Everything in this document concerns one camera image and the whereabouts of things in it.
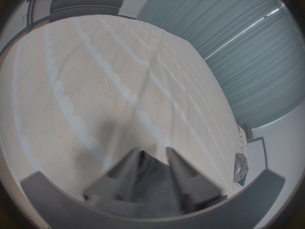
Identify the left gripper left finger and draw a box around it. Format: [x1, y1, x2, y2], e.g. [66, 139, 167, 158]
[83, 147, 141, 201]

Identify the blue-green curtain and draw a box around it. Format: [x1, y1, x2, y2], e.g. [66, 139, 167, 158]
[137, 0, 305, 128]

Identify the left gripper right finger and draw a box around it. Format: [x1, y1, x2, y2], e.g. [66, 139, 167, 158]
[166, 147, 222, 216]

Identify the black garment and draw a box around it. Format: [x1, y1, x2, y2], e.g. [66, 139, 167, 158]
[129, 150, 184, 218]

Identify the grey bedside table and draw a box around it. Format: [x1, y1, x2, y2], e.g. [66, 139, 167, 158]
[235, 119, 253, 140]

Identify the pile of clothes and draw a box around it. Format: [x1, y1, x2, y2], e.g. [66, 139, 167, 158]
[233, 153, 249, 187]

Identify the white printed pillow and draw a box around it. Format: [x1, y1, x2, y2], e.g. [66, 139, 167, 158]
[237, 125, 248, 160]

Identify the bed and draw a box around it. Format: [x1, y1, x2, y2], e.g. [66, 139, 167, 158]
[0, 14, 265, 226]

